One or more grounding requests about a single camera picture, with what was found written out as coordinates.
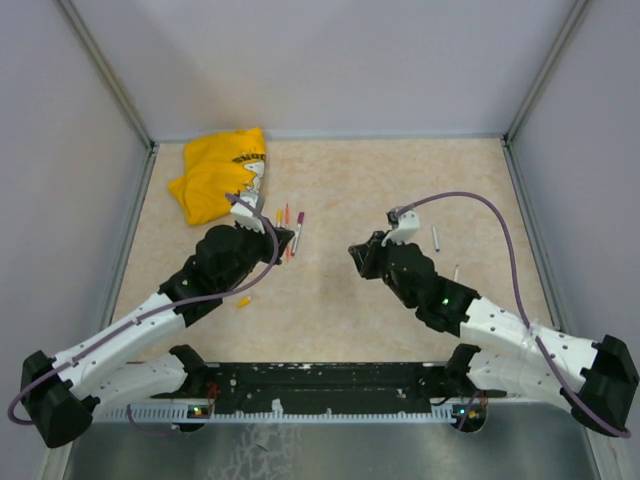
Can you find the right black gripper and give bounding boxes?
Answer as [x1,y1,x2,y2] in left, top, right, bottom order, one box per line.
[351,229,418,309]

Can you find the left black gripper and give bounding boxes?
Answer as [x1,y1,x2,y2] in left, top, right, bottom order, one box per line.
[219,215,293,292]

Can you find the white pen red marks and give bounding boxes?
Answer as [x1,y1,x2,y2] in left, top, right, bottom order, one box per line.
[291,221,303,257]

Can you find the orange white pen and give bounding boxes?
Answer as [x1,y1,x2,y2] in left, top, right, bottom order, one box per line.
[284,202,292,262]

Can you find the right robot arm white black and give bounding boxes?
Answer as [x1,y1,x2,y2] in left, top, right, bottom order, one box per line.
[348,231,639,438]

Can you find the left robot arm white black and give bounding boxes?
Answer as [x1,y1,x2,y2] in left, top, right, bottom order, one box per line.
[17,223,294,449]

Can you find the white pen right side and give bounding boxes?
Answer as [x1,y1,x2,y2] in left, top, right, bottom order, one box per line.
[431,225,441,252]

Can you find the yellow folded shirt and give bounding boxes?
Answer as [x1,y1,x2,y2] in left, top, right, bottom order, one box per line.
[168,127,267,226]

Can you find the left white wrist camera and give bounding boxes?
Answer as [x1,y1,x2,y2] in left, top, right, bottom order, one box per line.
[231,192,265,234]

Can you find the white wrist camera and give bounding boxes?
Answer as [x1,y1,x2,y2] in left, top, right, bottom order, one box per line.
[231,192,265,234]
[381,209,420,247]

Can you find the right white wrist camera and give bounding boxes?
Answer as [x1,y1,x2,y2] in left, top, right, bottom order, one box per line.
[381,209,420,247]

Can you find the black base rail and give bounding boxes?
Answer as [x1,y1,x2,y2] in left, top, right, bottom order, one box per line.
[155,362,476,416]

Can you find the aluminium frame side rail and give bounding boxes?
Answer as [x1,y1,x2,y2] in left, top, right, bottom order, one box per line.
[501,136,570,333]

